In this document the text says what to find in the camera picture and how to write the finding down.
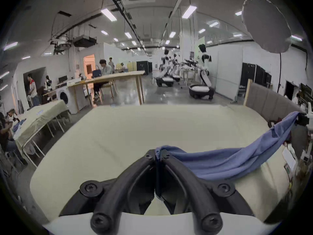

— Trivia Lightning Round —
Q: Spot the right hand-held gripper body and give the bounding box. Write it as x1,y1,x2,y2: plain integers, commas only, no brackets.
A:
305,102,313,135

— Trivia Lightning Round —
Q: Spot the grey padded headboard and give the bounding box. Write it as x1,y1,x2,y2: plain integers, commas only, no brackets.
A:
243,79,306,125

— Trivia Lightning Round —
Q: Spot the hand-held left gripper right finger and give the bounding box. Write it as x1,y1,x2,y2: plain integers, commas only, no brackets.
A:
156,149,254,234

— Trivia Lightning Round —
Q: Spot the white humanoid robot, wheeled base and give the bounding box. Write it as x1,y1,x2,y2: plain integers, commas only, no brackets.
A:
171,54,182,82
188,44,216,100
156,49,175,87

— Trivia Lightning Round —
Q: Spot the bed with beige sheet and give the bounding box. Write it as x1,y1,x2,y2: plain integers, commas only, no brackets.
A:
29,104,302,230

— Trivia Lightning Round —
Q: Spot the row of black cabinets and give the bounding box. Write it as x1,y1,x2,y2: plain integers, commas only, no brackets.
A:
242,62,273,90

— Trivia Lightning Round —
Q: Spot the round softbox lamp on stand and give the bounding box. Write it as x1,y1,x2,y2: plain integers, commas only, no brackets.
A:
241,0,293,93

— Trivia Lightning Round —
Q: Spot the white washing machine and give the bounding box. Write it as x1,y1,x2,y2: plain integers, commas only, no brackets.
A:
55,86,72,115

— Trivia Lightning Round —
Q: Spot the long wooden table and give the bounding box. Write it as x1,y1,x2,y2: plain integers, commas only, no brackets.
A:
67,70,146,115

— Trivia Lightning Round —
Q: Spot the blue garment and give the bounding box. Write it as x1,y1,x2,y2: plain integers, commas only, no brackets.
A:
155,111,300,181

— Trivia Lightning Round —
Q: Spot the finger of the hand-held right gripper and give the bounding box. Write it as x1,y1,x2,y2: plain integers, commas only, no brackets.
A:
295,113,308,127

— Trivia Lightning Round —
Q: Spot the group of people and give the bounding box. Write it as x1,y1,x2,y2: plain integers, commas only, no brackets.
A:
0,108,28,166

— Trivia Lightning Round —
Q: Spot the table with pale green sheet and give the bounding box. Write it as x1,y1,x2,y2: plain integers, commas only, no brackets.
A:
13,100,71,169

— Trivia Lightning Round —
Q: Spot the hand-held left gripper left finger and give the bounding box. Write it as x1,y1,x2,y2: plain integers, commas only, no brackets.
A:
59,149,157,234

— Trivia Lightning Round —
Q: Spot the black cabinet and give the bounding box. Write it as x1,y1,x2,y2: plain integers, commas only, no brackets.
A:
136,61,153,76

